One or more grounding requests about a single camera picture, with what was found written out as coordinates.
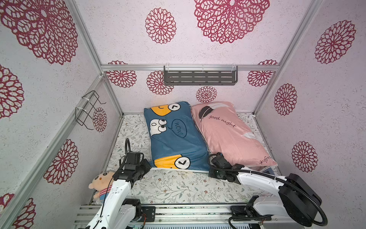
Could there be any pink good night pillow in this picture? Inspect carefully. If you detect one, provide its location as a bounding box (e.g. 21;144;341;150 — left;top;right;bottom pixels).
191;102;277;171

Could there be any blue cartoon pillow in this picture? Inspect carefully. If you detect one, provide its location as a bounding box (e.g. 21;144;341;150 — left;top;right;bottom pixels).
144;101;209;171

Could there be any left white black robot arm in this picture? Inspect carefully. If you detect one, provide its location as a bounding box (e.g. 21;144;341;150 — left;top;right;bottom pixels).
86;152;151;229

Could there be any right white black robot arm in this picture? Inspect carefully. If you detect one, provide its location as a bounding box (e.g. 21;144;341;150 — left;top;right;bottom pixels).
207;153;328;228

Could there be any floral bed sheet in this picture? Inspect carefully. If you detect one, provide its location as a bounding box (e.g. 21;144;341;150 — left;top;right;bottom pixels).
107;114;270;204

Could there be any plush doll toy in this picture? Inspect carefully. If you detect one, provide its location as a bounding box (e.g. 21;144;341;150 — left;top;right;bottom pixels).
88;170;115;201

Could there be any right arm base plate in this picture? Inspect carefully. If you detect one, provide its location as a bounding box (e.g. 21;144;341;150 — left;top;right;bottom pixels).
228;205;272;222

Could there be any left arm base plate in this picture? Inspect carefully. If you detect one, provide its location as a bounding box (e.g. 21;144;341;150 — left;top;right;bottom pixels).
131;206;156;223

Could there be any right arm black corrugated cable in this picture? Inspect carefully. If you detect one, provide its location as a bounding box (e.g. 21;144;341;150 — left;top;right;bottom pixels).
207;154;328;227

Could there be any aluminium mounting rail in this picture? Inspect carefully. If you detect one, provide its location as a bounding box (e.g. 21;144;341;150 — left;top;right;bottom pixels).
73;203;304;228

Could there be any black wire wall rack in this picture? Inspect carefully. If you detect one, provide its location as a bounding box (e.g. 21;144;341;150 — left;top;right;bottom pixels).
74;90;108;133

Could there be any grey metal wall shelf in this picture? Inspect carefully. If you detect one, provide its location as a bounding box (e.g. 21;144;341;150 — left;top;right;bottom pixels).
163;66;238;86

